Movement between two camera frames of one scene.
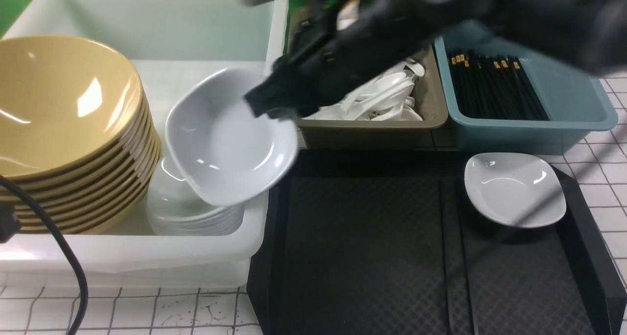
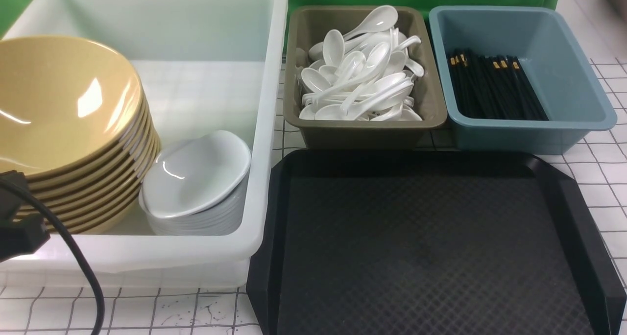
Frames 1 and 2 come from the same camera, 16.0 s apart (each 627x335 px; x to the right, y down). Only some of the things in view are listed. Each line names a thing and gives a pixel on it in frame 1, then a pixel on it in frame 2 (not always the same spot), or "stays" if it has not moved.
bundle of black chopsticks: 492,86 stays
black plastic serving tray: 389,242 stays
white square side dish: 517,189 to 196,176
